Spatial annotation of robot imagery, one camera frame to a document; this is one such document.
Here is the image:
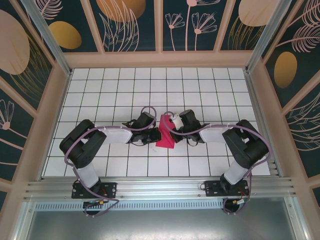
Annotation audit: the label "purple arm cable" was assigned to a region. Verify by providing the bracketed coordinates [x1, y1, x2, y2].
[64, 105, 158, 217]
[162, 111, 272, 216]

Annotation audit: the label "long aluminium mounting rail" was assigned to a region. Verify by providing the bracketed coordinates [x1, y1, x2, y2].
[23, 176, 298, 201]

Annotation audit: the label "wall panel feather and gold oval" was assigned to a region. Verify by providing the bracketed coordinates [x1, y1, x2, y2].
[261, 0, 320, 108]

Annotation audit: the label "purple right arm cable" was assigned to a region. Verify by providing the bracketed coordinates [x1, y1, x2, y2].
[162, 111, 272, 216]

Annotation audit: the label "wall panel pink circle gold lines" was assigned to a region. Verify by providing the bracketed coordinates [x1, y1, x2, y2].
[219, 0, 275, 52]

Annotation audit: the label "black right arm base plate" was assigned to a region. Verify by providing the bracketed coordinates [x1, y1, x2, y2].
[204, 180, 250, 197]

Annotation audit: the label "wall panel gold circle feathers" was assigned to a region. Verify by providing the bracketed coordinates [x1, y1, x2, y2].
[88, 0, 158, 53]

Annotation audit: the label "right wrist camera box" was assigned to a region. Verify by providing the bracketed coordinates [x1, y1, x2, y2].
[169, 113, 183, 131]

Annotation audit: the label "grey metal sheet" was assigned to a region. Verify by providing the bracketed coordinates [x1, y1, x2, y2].
[14, 209, 310, 240]

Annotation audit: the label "wall panel with gold oval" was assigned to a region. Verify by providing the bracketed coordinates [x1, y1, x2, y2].
[32, 0, 101, 53]

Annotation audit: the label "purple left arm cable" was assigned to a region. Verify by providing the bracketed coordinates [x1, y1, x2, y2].
[64, 105, 158, 217]

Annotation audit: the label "aluminium table side rail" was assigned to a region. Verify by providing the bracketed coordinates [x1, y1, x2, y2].
[243, 71, 285, 179]

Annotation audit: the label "pink paper sheet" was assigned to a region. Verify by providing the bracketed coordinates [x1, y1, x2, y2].
[155, 112, 176, 150]

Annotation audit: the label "aluminium corner post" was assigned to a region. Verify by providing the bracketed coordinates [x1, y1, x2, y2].
[21, 0, 74, 77]
[246, 0, 292, 73]

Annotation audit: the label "perforated metal cable strip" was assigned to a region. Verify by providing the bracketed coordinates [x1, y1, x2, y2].
[34, 202, 227, 211]

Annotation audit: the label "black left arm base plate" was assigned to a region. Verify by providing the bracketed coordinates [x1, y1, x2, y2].
[71, 181, 118, 200]

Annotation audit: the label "wall panel with pink flowers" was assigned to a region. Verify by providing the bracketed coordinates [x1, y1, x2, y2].
[162, 0, 219, 53]

